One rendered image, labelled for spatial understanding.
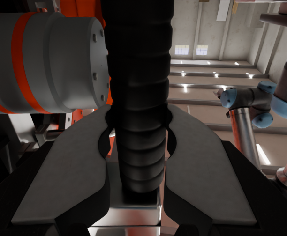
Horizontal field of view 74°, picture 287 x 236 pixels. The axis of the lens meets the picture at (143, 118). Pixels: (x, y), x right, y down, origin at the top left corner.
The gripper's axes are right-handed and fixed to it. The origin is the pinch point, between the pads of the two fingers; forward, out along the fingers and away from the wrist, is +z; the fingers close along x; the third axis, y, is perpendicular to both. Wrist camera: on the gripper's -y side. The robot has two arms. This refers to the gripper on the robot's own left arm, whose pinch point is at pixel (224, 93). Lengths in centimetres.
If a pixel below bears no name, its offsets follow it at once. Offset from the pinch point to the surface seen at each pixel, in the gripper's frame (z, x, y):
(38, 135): -65, 79, 15
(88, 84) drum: -74, 68, 29
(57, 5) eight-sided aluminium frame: -42, 79, 36
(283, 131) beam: 578, -777, -408
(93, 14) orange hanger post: -22, 73, 34
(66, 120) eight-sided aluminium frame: -52, 77, 10
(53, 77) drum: -74, 72, 30
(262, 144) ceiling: 520, -636, -445
